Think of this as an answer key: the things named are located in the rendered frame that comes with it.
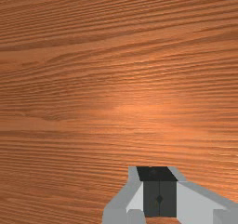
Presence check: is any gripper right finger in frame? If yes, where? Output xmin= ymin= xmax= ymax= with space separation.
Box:
xmin=159 ymin=165 xmax=238 ymax=224

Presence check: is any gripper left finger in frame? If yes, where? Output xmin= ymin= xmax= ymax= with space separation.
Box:
xmin=101 ymin=165 xmax=161 ymax=224

